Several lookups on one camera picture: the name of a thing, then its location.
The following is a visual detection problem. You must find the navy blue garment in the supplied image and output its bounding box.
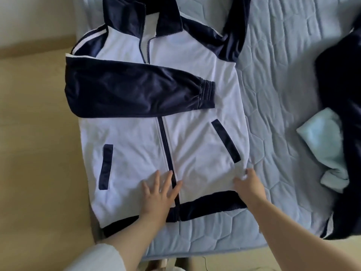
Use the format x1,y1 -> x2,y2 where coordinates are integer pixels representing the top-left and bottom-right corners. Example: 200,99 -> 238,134
314,25 -> 361,241

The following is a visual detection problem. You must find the person's left forearm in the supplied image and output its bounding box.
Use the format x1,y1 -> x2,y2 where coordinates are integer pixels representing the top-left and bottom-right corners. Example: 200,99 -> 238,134
100,212 -> 170,271

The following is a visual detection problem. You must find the person's left hand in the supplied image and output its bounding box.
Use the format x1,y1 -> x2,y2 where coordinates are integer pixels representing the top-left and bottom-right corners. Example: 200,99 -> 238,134
141,170 -> 183,222

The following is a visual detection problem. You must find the white sleeve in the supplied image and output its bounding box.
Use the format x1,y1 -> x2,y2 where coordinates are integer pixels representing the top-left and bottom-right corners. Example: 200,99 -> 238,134
64,243 -> 127,271

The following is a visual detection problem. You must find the person's right hand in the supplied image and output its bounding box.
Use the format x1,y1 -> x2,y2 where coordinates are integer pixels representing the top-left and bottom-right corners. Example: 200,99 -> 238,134
233,167 -> 267,208

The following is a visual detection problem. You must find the person's right forearm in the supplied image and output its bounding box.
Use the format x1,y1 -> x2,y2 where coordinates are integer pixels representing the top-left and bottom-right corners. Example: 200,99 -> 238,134
248,198 -> 308,271

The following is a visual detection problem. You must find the light blue towel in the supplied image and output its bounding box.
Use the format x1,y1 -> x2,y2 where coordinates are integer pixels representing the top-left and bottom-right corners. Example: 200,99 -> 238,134
296,108 -> 350,194

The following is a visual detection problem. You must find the white and navy zip jacket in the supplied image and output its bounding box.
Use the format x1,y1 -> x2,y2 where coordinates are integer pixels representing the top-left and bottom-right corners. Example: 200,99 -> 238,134
64,0 -> 252,237

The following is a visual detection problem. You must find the light blue quilted mattress pad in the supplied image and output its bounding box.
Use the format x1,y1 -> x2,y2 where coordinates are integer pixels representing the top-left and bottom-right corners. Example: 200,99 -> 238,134
72,0 -> 361,261

